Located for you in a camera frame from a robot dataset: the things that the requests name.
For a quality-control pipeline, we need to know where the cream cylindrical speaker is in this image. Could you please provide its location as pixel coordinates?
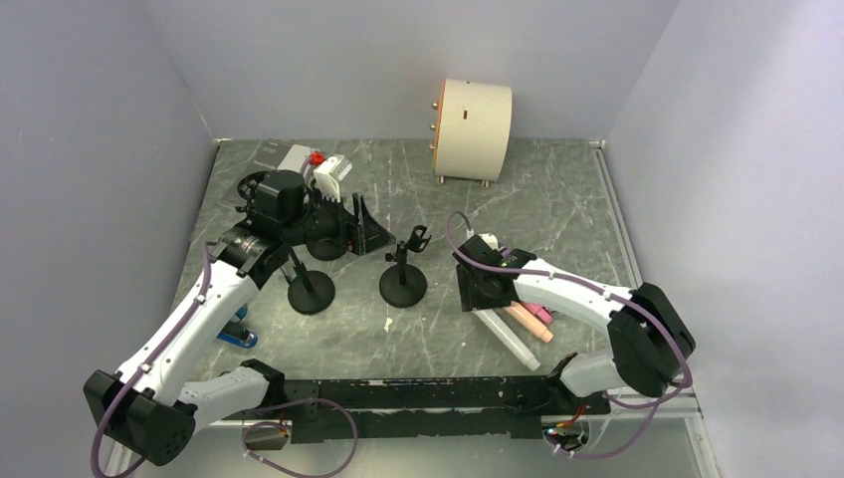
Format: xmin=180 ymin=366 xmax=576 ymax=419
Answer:
xmin=430 ymin=79 xmax=513 ymax=188

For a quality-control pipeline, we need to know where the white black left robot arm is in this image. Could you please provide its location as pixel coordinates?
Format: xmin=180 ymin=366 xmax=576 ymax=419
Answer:
xmin=84 ymin=170 xmax=395 ymax=476

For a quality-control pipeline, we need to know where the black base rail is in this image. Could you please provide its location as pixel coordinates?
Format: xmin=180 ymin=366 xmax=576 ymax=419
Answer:
xmin=220 ymin=372 xmax=611 ymax=444

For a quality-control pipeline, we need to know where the grey white booklet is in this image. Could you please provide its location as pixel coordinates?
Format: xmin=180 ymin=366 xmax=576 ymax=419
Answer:
xmin=252 ymin=139 xmax=315 ymax=173

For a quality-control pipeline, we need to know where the pink microphone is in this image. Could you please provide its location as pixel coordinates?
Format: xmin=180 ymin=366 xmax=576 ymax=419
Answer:
xmin=522 ymin=302 xmax=553 ymax=325

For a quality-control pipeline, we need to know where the peach microphone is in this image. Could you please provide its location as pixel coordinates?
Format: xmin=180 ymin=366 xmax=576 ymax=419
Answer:
xmin=504 ymin=302 xmax=554 ymax=343

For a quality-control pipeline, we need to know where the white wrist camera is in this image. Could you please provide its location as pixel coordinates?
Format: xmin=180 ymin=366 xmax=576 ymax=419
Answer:
xmin=309 ymin=150 xmax=352 ymax=203
xmin=478 ymin=233 xmax=500 ymax=250

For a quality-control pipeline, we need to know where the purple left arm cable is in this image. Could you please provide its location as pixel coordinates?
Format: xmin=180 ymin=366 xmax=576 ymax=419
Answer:
xmin=90 ymin=241 xmax=359 ymax=478

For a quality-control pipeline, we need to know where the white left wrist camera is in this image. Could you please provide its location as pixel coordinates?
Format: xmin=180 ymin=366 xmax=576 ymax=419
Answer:
xmin=309 ymin=150 xmax=352 ymax=203

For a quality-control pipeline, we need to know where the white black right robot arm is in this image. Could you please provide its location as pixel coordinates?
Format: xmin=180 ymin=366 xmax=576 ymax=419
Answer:
xmin=453 ymin=234 xmax=696 ymax=403

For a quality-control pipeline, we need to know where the black tripod shock-mount stand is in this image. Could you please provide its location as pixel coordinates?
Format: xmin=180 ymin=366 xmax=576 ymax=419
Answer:
xmin=235 ymin=170 xmax=270 ymax=212

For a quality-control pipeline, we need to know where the white microphone silver grille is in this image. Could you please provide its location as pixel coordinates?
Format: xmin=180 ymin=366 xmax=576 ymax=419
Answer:
xmin=472 ymin=310 xmax=540 ymax=371

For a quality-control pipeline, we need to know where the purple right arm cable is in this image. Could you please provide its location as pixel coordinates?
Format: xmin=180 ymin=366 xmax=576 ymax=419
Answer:
xmin=446 ymin=210 xmax=695 ymax=461

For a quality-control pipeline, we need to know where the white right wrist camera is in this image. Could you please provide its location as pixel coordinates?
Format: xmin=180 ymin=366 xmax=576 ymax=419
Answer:
xmin=478 ymin=233 xmax=500 ymax=250

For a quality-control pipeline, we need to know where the black round-base mic stand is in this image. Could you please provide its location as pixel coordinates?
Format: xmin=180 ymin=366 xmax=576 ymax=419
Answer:
xmin=281 ymin=248 xmax=336 ymax=316
xmin=378 ymin=225 xmax=431 ymax=309
xmin=306 ymin=239 xmax=347 ymax=262

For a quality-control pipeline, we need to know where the blue box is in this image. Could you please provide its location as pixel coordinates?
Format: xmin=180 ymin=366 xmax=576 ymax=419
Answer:
xmin=216 ymin=305 xmax=258 ymax=349

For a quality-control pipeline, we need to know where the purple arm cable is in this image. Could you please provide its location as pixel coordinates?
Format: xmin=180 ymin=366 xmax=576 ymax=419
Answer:
xmin=90 ymin=241 xmax=359 ymax=478
xmin=446 ymin=210 xmax=695 ymax=461

